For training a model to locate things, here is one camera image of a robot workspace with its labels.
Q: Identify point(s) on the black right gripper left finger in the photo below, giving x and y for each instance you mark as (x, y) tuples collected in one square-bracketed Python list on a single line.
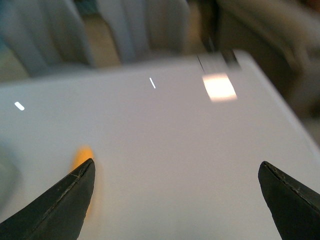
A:
[(57, 214)]

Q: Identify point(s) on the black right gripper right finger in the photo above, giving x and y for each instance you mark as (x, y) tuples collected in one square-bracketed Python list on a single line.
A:
[(295, 208)]

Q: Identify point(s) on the beige chair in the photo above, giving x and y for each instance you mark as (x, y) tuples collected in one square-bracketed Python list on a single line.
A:
[(48, 37), (145, 30)]

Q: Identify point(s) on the left beige chair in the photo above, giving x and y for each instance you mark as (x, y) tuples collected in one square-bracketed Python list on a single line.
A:
[(48, 37)]

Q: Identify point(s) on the yellow corn cob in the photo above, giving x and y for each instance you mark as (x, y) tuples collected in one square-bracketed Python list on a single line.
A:
[(82, 154)]

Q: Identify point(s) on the right beige chair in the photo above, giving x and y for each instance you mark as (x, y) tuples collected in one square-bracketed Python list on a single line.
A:
[(145, 30)]

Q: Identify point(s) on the white electric cooking pot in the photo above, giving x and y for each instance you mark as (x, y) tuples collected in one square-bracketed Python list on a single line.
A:
[(8, 176)]

